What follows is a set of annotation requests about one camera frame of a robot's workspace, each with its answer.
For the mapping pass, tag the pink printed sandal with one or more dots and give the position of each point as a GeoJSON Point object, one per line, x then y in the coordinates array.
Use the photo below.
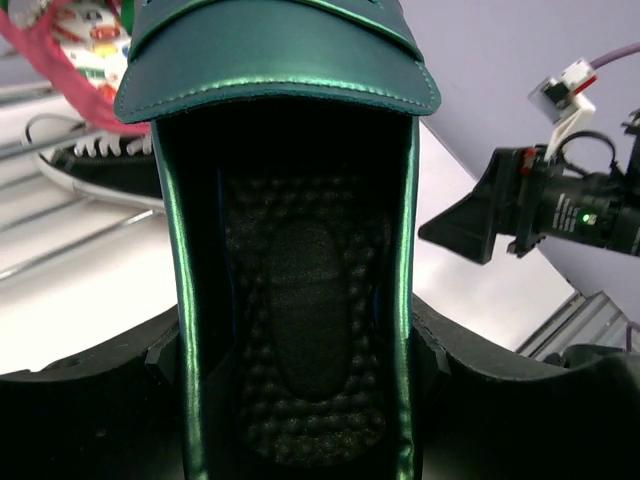
{"type": "Point", "coordinates": [81, 47]}

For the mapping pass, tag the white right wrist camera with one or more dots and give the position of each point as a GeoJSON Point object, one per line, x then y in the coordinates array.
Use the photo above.
{"type": "Point", "coordinates": [563, 102]}

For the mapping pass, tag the aluminium mounting rail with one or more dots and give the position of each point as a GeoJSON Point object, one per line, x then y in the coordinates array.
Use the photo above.
{"type": "Point", "coordinates": [581, 320]}

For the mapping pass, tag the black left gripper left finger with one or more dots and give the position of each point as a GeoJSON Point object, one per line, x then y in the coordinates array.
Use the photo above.
{"type": "Point", "coordinates": [108, 412]}

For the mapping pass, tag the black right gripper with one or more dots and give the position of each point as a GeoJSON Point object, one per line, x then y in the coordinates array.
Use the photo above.
{"type": "Point", "coordinates": [556, 198]}

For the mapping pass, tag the cream chrome shoe rack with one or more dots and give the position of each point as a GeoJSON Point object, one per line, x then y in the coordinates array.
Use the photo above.
{"type": "Point", "coordinates": [42, 223]}

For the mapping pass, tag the green loafer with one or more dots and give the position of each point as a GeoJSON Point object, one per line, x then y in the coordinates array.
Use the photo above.
{"type": "Point", "coordinates": [286, 136]}

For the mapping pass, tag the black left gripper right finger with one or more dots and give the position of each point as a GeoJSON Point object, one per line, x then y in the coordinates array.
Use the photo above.
{"type": "Point", "coordinates": [489, 413]}

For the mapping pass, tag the black canvas sneaker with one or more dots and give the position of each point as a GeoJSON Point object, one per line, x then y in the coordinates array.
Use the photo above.
{"type": "Point", "coordinates": [106, 166]}

